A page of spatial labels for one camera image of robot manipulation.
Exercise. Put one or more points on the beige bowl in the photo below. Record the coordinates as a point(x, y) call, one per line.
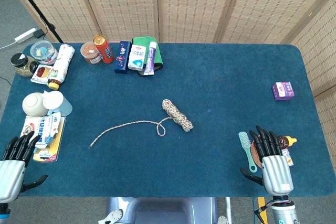
point(32, 104)

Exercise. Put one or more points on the mint green plastic hairbrush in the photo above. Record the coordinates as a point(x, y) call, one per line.
point(245, 142)

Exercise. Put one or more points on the white printed bottle yellow cap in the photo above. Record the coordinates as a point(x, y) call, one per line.
point(61, 64)

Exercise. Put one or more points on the grey blue robot torso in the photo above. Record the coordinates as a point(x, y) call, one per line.
point(162, 211)

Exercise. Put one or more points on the white power strip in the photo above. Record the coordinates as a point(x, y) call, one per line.
point(25, 35)

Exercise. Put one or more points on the green cloth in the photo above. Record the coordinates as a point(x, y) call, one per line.
point(159, 56)

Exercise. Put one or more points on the orange drink can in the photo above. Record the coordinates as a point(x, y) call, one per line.
point(103, 49)

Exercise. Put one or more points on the brown syrup bottle yellow cap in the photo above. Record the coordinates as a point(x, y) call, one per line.
point(285, 141)

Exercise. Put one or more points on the small white blue packet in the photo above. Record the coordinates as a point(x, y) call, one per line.
point(55, 124)

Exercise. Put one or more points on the orange sauce plastic jar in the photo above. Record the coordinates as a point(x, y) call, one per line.
point(89, 53)

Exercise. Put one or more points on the blue table carpet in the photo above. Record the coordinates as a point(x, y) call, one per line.
point(210, 155)

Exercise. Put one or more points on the light blue cup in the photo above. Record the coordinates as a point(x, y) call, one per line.
point(57, 103)

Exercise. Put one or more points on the white milk carton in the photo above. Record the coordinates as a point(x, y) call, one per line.
point(137, 58)

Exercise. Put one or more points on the clear tub with clips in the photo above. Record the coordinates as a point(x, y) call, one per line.
point(43, 52)

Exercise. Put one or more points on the small purple juice carton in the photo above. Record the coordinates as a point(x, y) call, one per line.
point(288, 159)

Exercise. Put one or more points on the white red snack packet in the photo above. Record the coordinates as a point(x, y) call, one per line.
point(40, 73)

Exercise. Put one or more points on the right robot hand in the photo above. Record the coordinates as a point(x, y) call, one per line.
point(277, 174)

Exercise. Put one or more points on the black power adapter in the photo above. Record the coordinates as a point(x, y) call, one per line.
point(39, 33)

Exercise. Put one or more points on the black tripod stand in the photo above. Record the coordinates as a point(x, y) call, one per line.
point(31, 5)

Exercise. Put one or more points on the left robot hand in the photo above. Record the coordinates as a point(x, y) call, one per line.
point(11, 171)

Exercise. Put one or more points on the small purple box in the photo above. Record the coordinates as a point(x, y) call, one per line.
point(283, 91)

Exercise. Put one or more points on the white printed bag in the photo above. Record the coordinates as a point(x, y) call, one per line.
point(36, 127)

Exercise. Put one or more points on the bamboo folding screen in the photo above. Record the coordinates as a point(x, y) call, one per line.
point(189, 6)
point(323, 58)

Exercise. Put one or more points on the round brown woven coaster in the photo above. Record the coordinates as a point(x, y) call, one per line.
point(255, 154)

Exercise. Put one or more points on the glass jar black lid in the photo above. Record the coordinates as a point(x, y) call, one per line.
point(22, 64)

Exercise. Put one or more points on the dark blue box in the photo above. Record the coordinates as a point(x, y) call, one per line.
point(122, 58)

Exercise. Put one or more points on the purple toothpaste tube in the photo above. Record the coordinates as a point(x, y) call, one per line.
point(150, 60)

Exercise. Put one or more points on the yellow nail clipper card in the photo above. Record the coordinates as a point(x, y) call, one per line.
point(56, 142)

